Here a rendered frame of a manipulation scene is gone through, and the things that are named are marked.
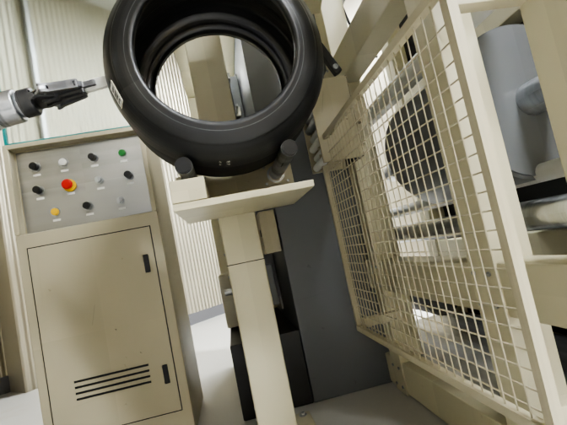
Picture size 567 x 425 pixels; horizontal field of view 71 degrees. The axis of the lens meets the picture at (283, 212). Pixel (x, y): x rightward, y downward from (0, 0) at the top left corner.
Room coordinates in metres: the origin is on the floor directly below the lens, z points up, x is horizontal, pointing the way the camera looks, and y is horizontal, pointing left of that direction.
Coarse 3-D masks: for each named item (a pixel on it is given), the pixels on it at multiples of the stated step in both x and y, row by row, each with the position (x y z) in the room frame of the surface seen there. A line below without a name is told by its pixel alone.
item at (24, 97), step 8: (24, 88) 1.02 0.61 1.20; (16, 96) 1.00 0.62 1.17; (24, 96) 1.00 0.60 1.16; (32, 96) 1.01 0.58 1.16; (40, 96) 1.01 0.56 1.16; (48, 96) 1.02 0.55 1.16; (24, 104) 1.01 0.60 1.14; (32, 104) 1.01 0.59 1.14; (40, 104) 1.05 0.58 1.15; (24, 112) 1.02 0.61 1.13; (32, 112) 1.03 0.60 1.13; (40, 112) 1.05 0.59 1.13
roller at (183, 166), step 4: (176, 160) 1.00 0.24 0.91; (180, 160) 1.00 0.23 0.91; (184, 160) 1.00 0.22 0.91; (188, 160) 1.01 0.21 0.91; (176, 164) 1.00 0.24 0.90; (180, 164) 1.00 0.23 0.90; (184, 164) 1.00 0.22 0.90; (188, 164) 1.00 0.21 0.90; (176, 168) 1.00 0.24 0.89; (180, 168) 1.00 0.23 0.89; (184, 168) 1.00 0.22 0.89; (188, 168) 1.00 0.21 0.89; (192, 168) 1.03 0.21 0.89; (180, 172) 1.00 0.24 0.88; (184, 172) 1.00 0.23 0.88; (188, 172) 1.01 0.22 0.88; (192, 172) 1.05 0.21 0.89; (180, 176) 1.07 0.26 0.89; (184, 176) 1.04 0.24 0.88; (188, 176) 1.05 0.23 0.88; (192, 176) 1.08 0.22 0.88; (196, 176) 1.13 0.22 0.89
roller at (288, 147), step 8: (288, 144) 1.04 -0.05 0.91; (296, 144) 1.05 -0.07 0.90; (280, 152) 1.07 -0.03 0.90; (288, 152) 1.04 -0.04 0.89; (280, 160) 1.12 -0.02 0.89; (288, 160) 1.10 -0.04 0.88; (272, 168) 1.29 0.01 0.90; (280, 168) 1.20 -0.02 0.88; (272, 176) 1.35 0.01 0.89; (280, 176) 1.33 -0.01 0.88
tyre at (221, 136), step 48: (144, 0) 0.96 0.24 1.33; (192, 0) 1.21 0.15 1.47; (240, 0) 1.22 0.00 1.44; (288, 0) 1.02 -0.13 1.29; (144, 48) 1.22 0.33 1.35; (288, 48) 1.28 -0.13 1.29; (144, 96) 0.96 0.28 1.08; (288, 96) 1.01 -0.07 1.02; (192, 144) 0.99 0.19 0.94; (240, 144) 1.01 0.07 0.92
